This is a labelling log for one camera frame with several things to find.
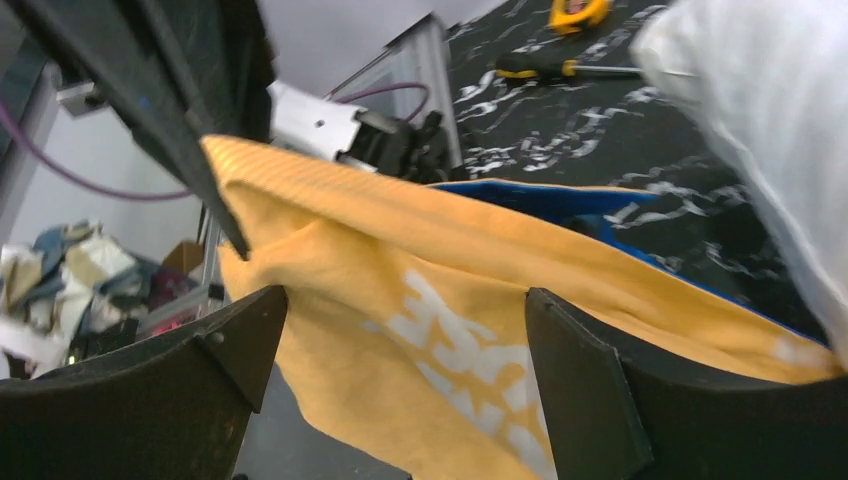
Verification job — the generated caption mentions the yellow tape measure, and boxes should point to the yellow tape measure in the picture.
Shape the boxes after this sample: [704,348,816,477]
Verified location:
[548,0,611,35]

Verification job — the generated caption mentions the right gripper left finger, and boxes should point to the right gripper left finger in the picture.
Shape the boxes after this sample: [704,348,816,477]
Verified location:
[1,286,288,479]

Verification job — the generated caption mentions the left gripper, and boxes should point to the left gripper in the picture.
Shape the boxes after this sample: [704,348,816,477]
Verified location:
[344,110,464,184]

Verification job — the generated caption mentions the yellow and blue pillowcase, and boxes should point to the yellow and blue pillowcase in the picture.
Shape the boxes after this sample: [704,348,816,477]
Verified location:
[201,135,841,479]

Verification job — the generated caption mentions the yellow black screwdriver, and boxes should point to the yellow black screwdriver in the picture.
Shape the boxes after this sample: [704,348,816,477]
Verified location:
[495,51,697,83]

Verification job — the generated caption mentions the pile of cloths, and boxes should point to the pile of cloths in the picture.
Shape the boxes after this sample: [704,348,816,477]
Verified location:
[0,219,207,379]

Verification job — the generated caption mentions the white pillow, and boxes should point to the white pillow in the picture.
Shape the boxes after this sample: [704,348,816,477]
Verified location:
[630,1,847,362]

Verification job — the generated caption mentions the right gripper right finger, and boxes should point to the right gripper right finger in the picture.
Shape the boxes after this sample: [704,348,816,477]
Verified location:
[525,288,847,479]

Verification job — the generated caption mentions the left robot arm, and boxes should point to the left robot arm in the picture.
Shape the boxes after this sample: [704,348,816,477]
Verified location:
[10,1,457,258]

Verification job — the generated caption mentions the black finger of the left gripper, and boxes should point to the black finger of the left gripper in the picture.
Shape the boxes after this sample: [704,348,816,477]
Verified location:
[10,0,275,257]

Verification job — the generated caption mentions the aluminium frame rail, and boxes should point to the aluminium frame rail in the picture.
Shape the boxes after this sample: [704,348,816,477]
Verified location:
[328,14,462,168]

